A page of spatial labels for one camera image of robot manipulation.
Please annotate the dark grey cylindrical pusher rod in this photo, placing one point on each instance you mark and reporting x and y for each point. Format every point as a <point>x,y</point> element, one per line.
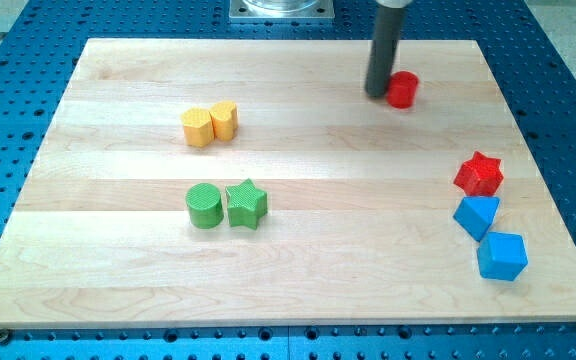
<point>388,24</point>

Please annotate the red cylinder block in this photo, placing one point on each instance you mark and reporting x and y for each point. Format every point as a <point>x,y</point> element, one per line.
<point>402,89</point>

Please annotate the red star block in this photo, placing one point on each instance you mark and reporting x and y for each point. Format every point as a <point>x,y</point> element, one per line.
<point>480,175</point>

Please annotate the green star block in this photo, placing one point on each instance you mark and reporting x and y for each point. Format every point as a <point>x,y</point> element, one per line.
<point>246,204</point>

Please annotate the yellow heart block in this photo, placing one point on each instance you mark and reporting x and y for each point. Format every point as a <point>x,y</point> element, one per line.
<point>224,116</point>

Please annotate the blue perforated table plate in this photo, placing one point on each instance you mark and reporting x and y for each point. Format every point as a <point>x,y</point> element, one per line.
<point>530,48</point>

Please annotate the blue triangle block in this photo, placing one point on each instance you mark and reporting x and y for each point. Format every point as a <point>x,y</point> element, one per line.
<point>476,214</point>

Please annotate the yellow hexagon block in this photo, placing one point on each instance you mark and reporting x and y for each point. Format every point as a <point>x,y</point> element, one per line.
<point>198,127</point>

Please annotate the light wooden board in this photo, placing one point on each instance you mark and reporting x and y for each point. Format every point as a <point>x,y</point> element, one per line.
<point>359,227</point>

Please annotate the blue cube block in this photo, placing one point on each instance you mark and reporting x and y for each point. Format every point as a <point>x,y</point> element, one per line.
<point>501,256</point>

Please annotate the green cylinder block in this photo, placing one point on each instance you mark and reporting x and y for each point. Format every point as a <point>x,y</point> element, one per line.
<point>204,205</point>

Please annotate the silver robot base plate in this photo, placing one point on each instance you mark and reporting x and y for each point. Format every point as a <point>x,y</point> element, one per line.
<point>253,10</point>

